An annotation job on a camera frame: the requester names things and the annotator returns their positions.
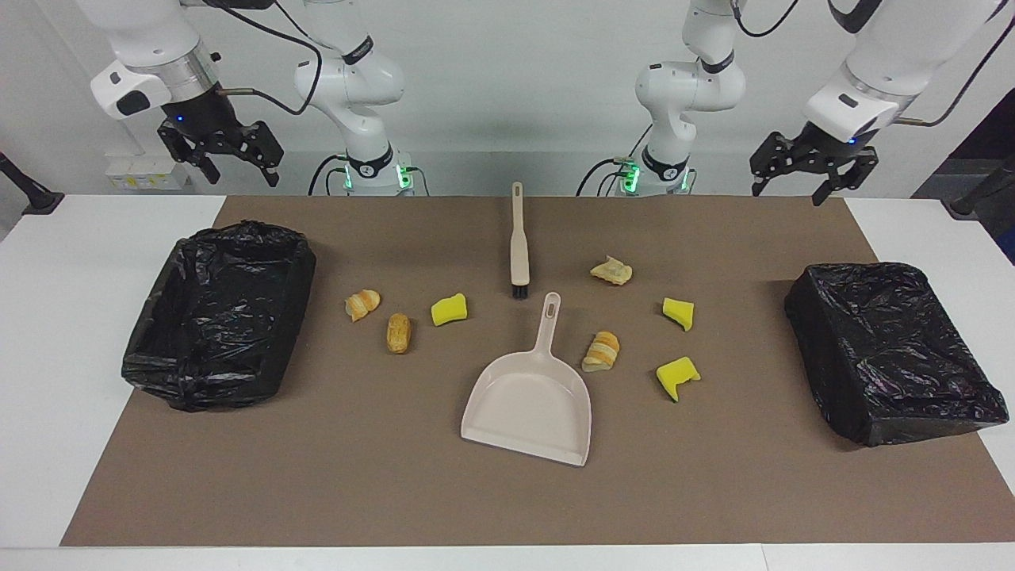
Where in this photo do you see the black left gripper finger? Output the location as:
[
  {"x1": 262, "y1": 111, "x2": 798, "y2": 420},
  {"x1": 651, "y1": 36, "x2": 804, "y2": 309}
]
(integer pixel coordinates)
[
  {"x1": 750, "y1": 133, "x2": 794, "y2": 196},
  {"x1": 811, "y1": 151, "x2": 879, "y2": 207}
]

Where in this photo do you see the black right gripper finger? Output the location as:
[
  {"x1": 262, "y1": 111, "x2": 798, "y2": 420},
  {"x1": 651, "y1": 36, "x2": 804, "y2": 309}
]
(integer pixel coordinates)
[
  {"x1": 158, "y1": 121, "x2": 221, "y2": 185},
  {"x1": 242, "y1": 121, "x2": 284, "y2": 187}
]

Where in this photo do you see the small striped croissant piece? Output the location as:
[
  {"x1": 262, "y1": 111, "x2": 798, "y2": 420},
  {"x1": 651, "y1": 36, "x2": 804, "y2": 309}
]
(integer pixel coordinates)
[{"x1": 345, "y1": 289, "x2": 381, "y2": 323}]

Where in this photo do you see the pale torn bread piece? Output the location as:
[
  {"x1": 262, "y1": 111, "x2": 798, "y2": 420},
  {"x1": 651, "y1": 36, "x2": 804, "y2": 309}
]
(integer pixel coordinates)
[{"x1": 590, "y1": 255, "x2": 634, "y2": 286}]

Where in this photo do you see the long striped croissant piece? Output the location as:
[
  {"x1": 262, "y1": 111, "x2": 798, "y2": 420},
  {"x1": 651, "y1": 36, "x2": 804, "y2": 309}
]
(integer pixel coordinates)
[{"x1": 581, "y1": 331, "x2": 621, "y2": 374}]

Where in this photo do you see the beige hand brush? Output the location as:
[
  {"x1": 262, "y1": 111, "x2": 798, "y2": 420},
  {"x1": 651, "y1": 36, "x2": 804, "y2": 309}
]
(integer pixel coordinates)
[{"x1": 510, "y1": 182, "x2": 530, "y2": 299}]

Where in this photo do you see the beige plastic dustpan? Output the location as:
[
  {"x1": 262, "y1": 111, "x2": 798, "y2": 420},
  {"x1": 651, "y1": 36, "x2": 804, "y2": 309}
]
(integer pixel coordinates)
[{"x1": 461, "y1": 292, "x2": 592, "y2": 467}]

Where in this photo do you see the black bag-lined bin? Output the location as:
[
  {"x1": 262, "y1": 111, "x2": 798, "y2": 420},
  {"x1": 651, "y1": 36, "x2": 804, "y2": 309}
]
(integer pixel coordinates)
[
  {"x1": 784, "y1": 262, "x2": 1010, "y2": 447},
  {"x1": 121, "y1": 220, "x2": 317, "y2": 412}
]

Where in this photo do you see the black clamp stand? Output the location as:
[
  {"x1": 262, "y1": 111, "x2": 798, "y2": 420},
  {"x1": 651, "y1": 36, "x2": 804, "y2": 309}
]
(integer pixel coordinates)
[
  {"x1": 941, "y1": 155, "x2": 1015, "y2": 219},
  {"x1": 0, "y1": 151, "x2": 66, "y2": 217}
]

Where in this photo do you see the brown table mat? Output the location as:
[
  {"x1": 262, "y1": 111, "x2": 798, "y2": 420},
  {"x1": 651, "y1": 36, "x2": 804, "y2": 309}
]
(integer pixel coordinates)
[{"x1": 59, "y1": 196, "x2": 1015, "y2": 546}]

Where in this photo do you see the white wall socket box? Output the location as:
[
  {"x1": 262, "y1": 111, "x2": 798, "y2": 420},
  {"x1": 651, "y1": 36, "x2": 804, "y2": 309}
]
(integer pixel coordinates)
[{"x1": 105, "y1": 152, "x2": 191, "y2": 191}]

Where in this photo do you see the black right base cable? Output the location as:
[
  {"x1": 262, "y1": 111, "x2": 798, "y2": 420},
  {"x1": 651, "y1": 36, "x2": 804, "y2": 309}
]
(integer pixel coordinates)
[{"x1": 308, "y1": 154, "x2": 351, "y2": 197}]

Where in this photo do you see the black base cable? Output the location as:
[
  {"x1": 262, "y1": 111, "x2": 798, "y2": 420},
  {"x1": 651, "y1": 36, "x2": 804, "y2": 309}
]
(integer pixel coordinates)
[
  {"x1": 576, "y1": 123, "x2": 655, "y2": 197},
  {"x1": 308, "y1": 154, "x2": 351, "y2": 197}
]

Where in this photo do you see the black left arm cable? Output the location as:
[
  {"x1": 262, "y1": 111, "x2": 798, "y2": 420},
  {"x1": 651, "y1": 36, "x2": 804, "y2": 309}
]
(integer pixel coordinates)
[{"x1": 731, "y1": 0, "x2": 1015, "y2": 128}]

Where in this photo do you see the black left base cable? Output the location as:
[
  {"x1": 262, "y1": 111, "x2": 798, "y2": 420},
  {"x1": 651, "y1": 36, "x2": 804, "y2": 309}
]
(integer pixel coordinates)
[{"x1": 576, "y1": 123, "x2": 655, "y2": 197}]

